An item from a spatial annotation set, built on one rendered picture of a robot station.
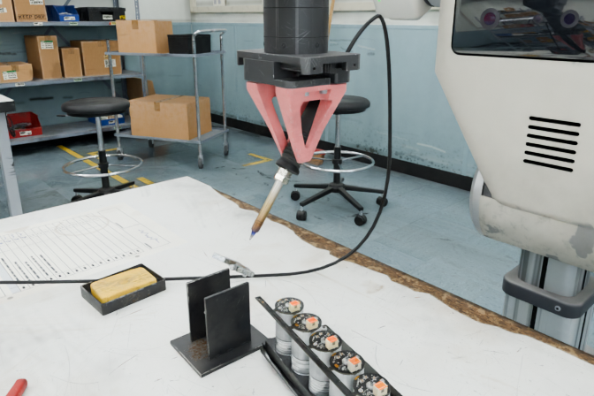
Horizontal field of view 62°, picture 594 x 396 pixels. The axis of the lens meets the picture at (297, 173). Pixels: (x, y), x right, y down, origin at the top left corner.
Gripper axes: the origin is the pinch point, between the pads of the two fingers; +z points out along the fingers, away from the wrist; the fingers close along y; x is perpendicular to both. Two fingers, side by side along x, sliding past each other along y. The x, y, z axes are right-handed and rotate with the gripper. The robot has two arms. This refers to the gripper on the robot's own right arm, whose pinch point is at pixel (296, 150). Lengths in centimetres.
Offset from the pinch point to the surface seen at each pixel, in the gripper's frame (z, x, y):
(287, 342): 14.0, -6.8, 7.2
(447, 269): 94, 144, -73
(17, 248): 17.6, -19.8, -34.9
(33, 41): 10, 65, -412
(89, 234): 17.7, -10.8, -33.5
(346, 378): 11.6, -8.1, 15.5
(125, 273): 16.1, -11.9, -16.4
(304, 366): 14.5, -7.2, 10.0
